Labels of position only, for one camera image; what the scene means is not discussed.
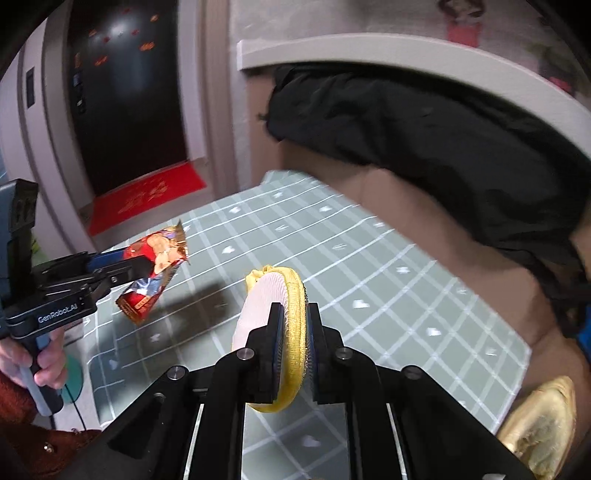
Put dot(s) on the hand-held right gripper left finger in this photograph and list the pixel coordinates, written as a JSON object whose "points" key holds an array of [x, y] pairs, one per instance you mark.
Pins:
{"points": [[263, 360]]}

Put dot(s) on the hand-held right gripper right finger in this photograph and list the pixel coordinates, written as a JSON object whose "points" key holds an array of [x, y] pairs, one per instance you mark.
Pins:
{"points": [[328, 364]]}

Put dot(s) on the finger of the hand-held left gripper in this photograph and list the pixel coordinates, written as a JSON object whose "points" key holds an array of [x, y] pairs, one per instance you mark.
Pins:
{"points": [[104, 259], [124, 272]]}

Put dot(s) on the red gold snack wrapper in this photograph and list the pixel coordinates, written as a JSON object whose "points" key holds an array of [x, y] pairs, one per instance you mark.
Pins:
{"points": [[157, 258]]}

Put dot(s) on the yellow round sponge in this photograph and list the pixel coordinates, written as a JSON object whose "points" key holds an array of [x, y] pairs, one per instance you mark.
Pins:
{"points": [[295, 300]]}

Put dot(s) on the person's left forearm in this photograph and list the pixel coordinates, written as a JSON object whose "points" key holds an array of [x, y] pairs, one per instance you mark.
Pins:
{"points": [[23, 415]]}

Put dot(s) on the person's left hand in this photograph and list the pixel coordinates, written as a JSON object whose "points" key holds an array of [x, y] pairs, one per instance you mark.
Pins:
{"points": [[53, 364]]}

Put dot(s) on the red doormat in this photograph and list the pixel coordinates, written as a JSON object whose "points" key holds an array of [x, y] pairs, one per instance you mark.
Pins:
{"points": [[138, 198]]}

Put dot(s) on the teal round object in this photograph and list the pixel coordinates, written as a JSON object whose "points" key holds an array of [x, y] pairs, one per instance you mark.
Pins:
{"points": [[74, 378]]}

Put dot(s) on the green grid tablecloth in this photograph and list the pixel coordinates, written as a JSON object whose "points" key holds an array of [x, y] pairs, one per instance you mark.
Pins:
{"points": [[369, 286]]}

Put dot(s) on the black door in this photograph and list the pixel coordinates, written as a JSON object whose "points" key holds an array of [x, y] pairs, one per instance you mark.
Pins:
{"points": [[129, 92]]}

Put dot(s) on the black cloth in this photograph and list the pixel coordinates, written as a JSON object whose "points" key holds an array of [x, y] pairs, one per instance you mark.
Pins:
{"points": [[438, 152]]}

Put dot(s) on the blue towel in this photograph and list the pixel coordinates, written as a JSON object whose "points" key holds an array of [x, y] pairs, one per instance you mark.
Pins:
{"points": [[585, 350]]}

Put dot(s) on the cartoon couple wall sticker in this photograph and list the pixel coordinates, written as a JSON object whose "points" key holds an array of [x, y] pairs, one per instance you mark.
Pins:
{"points": [[464, 27]]}

